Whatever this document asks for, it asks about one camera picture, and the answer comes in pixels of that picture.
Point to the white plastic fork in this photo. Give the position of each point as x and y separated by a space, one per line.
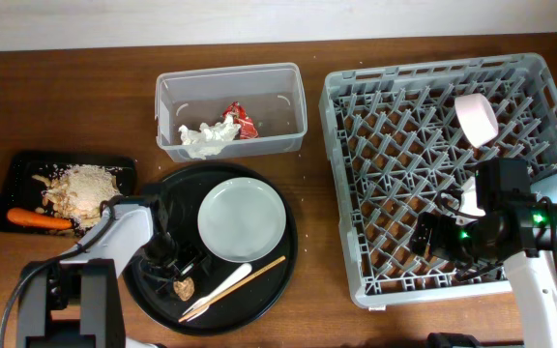
239 274

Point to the pink bowl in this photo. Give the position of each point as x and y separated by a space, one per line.
476 118

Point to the orange carrot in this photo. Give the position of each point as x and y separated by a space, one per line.
26 218

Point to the grey dishwasher rack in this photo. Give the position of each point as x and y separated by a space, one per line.
393 141

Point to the grey plate with food scraps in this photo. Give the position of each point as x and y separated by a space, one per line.
241 219

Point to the clear plastic bin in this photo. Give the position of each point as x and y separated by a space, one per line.
273 96

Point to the wooden chopstick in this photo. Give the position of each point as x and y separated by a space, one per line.
197 311

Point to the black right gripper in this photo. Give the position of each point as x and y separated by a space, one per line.
438 246

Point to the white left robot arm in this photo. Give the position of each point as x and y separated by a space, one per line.
72 299

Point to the red snack wrapper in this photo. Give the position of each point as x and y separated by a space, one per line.
241 118

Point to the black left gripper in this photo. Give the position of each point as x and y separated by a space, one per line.
192 259

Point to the black rectangular tray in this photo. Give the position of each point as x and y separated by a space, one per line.
22 190

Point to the walnut shell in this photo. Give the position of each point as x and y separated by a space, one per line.
184 289

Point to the pile of rice and shells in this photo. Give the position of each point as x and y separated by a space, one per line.
77 192

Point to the round black serving tray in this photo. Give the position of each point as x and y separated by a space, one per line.
183 192

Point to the white tissue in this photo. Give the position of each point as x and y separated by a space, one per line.
208 140

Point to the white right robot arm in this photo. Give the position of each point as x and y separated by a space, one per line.
517 235

